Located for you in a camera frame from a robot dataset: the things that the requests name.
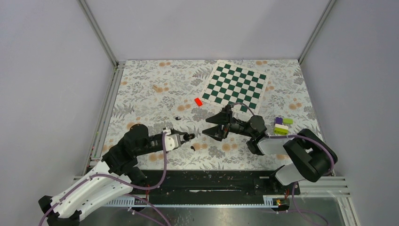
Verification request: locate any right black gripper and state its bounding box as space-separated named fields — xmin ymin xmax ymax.
xmin=202 ymin=105 xmax=255 ymax=142

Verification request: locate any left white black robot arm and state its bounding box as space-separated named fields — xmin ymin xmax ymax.
xmin=38 ymin=124 xmax=196 ymax=226

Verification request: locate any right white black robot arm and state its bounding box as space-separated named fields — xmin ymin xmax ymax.
xmin=202 ymin=104 xmax=338 ymax=194

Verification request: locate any red block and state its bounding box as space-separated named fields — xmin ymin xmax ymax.
xmin=194 ymin=98 xmax=203 ymax=107

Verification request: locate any green white chessboard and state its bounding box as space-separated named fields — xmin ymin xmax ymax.
xmin=200 ymin=60 xmax=270 ymax=115

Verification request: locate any floral patterned table mat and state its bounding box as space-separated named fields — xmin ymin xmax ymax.
xmin=97 ymin=59 xmax=321 ymax=170

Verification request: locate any purple green block stack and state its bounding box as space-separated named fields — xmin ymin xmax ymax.
xmin=273 ymin=117 xmax=293 ymax=135

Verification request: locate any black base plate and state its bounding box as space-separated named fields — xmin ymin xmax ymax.
xmin=85 ymin=168 xmax=300 ymax=206

